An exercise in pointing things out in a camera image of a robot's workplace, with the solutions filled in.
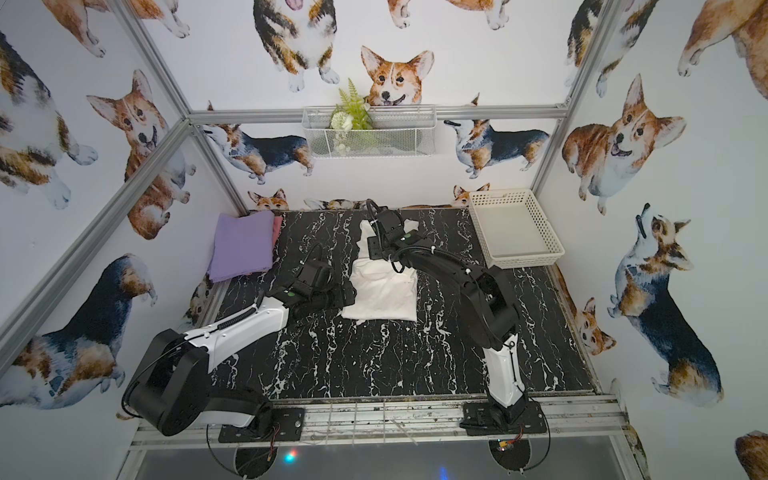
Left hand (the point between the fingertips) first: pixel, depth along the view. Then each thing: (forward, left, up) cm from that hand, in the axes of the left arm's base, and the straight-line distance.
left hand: (349, 289), depth 89 cm
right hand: (+12, -8, +6) cm, 16 cm away
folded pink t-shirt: (+35, +32, -7) cm, 48 cm away
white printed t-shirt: (+3, -9, -7) cm, 12 cm away
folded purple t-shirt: (+21, +40, -5) cm, 46 cm away
